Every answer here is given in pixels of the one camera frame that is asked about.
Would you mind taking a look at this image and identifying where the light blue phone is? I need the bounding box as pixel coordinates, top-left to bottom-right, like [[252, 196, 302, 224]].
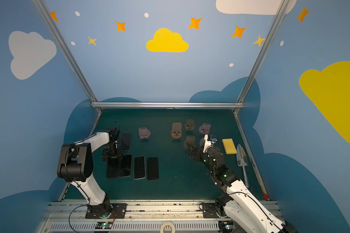
[[120, 133, 132, 151]]

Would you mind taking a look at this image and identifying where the blue-edged phone back row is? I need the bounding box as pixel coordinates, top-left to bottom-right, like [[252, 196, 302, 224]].
[[119, 154, 132, 177]]

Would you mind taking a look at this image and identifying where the silver phone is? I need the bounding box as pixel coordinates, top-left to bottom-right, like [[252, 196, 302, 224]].
[[134, 156, 146, 180]]

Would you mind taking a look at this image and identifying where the black phone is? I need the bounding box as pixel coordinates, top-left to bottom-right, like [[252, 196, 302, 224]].
[[106, 158, 120, 179], [147, 157, 159, 180]]

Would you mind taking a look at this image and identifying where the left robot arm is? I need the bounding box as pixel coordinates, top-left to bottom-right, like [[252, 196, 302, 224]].
[[57, 128, 120, 219]]

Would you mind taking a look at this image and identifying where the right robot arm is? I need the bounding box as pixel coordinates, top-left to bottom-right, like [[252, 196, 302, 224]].
[[188, 145, 298, 233]]

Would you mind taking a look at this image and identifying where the wooden round phone stand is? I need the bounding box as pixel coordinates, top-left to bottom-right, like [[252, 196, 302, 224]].
[[171, 122, 183, 139]]

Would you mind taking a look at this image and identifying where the yellow sponge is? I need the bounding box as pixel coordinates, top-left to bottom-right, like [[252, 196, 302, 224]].
[[222, 138, 237, 154]]

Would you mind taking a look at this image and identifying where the silver trowel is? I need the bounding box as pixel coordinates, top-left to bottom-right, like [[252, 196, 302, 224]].
[[236, 144, 250, 188]]

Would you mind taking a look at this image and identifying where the right controller board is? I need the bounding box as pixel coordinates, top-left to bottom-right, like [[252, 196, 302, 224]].
[[218, 221, 236, 233]]

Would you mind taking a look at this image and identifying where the controller board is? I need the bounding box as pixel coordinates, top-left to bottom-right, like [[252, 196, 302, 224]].
[[95, 221, 113, 230], [218, 221, 236, 233]]

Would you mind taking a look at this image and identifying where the left controller board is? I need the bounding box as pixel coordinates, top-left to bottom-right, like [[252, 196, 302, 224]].
[[95, 221, 113, 230]]

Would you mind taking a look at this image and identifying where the white tape roll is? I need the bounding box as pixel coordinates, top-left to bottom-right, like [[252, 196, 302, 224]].
[[160, 221, 176, 233]]

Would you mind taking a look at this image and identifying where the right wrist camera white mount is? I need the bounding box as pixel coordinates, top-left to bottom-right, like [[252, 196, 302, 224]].
[[203, 134, 218, 153]]

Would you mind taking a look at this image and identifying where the horizontal aluminium frame bar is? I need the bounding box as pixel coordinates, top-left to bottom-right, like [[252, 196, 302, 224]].
[[91, 102, 244, 109]]

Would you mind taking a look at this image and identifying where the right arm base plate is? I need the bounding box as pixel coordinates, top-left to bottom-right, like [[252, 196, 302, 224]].
[[199, 203, 228, 218]]

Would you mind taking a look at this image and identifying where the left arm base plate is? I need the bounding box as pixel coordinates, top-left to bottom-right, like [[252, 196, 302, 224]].
[[85, 203, 127, 219]]

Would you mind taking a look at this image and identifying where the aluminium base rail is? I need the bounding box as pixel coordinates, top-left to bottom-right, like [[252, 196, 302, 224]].
[[34, 199, 284, 233]]

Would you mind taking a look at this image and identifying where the left aluminium frame post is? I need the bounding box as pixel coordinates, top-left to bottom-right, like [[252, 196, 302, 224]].
[[32, 0, 98, 103]]

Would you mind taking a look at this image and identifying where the aluminium frame post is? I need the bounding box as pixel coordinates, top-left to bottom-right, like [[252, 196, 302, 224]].
[[233, 0, 291, 116], [32, 0, 98, 103]]

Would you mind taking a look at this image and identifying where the right aluminium frame post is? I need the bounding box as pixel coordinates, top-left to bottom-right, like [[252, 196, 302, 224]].
[[233, 0, 291, 116]]

